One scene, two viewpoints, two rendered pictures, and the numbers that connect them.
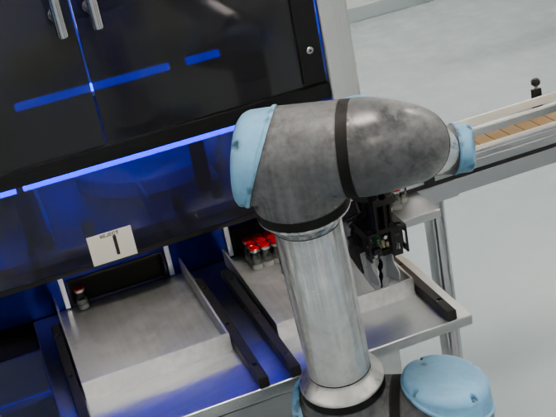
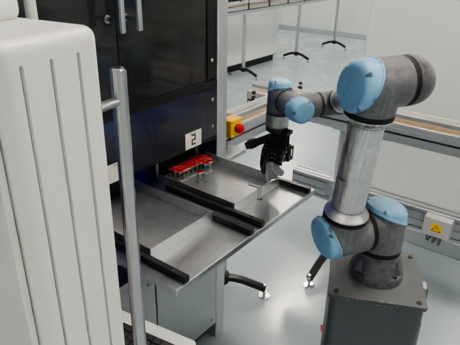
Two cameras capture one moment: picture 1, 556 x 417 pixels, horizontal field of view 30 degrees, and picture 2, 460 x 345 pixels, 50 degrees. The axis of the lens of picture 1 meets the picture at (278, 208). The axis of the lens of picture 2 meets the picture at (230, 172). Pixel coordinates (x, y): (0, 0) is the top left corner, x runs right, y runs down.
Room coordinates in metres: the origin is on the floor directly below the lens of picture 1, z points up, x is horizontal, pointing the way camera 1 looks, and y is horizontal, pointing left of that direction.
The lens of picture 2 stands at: (0.49, 0.88, 1.65)
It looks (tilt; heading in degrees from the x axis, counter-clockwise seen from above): 25 degrees down; 322
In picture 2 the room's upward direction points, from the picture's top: 1 degrees clockwise
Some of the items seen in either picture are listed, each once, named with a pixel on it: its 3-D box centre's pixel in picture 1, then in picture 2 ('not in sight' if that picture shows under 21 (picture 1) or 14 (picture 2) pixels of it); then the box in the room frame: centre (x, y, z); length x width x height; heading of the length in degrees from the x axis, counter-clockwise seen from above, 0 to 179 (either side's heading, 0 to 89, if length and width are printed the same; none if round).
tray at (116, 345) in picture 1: (137, 323); (142, 215); (1.67, 0.29, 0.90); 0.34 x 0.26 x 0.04; 15
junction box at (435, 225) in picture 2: not in sight; (437, 226); (1.42, -1.05, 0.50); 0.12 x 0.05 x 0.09; 15
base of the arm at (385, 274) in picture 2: not in sight; (377, 259); (1.15, -0.17, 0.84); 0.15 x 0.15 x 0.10
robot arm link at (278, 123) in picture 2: not in sight; (277, 120); (1.58, -0.16, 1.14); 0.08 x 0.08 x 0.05
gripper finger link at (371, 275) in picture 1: (374, 275); (271, 174); (1.57, -0.14, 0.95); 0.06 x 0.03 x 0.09; 15
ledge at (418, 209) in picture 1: (398, 210); (223, 151); (1.98, -0.25, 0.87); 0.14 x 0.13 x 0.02; 15
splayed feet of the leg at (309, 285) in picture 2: not in sight; (328, 256); (1.95, -0.97, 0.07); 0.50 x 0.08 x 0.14; 105
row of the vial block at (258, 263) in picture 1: (293, 246); (195, 168); (1.84, -0.02, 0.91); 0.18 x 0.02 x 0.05; 104
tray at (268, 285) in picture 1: (313, 270); (218, 179); (1.74, -0.04, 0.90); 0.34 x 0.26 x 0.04; 14
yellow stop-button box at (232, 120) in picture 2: not in sight; (229, 125); (1.94, -0.25, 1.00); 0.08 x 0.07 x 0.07; 15
